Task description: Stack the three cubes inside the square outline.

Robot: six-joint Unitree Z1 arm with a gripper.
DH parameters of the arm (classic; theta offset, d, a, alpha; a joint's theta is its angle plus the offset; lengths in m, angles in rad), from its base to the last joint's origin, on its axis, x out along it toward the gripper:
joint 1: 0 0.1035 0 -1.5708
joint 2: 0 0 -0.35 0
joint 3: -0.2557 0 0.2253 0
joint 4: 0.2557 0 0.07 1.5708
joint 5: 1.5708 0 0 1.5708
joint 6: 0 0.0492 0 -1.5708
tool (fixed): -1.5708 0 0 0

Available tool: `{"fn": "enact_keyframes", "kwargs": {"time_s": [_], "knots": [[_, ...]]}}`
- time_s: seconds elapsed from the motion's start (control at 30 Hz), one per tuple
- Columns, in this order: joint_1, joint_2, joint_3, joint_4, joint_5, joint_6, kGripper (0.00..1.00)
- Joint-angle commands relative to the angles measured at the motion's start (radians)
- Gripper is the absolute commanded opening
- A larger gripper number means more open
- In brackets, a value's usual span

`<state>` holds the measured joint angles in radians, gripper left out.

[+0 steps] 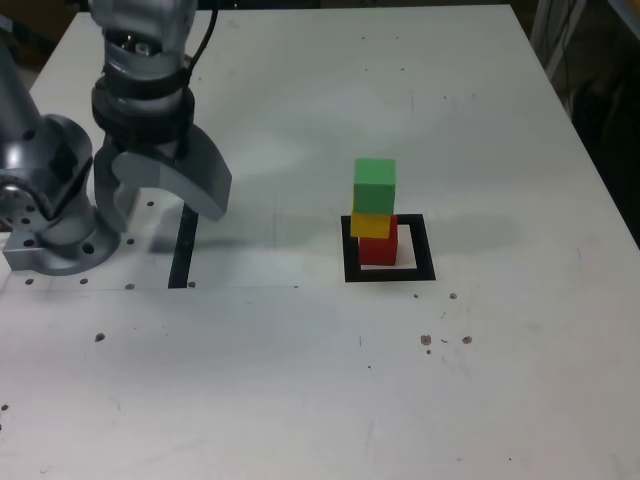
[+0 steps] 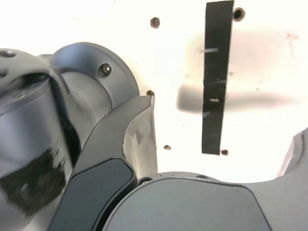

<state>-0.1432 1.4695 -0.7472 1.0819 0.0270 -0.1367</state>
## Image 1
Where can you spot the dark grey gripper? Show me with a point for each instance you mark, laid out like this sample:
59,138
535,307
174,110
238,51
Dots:
150,149

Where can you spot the yellow cube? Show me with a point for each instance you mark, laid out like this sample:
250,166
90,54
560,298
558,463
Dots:
370,227

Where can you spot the green cube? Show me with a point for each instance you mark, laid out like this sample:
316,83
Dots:
374,187

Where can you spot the red cube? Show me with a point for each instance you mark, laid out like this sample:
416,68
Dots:
377,252

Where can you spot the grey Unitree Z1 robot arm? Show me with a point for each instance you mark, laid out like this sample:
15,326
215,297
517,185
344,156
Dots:
55,235

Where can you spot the black tape square outline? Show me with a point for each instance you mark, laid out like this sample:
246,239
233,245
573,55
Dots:
350,255

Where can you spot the black tape strip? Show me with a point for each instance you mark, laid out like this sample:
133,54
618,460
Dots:
179,265

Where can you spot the white metal frame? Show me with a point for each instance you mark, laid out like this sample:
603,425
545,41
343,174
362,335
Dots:
550,35

